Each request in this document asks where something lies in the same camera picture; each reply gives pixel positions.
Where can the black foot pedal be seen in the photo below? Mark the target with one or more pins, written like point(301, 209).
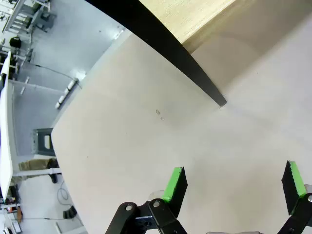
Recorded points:
point(69, 212)

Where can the black frame wooden shelf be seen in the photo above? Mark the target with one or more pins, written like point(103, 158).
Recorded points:
point(156, 36)

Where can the white power strip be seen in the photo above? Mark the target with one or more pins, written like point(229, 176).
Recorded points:
point(64, 93)

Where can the khaki trouser leg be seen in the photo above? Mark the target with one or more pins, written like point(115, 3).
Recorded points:
point(31, 164)

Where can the black shoe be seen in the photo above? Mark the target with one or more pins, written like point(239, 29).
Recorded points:
point(54, 180)

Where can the white table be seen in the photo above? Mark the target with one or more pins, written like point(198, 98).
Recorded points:
point(6, 122)

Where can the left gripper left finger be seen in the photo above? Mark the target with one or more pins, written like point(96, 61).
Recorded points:
point(174, 190)

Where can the white frame lab desk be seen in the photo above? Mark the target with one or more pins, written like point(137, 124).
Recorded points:
point(24, 12)

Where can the black backpack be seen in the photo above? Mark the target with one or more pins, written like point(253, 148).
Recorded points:
point(15, 41)

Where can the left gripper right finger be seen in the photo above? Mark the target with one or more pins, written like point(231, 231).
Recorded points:
point(296, 185)

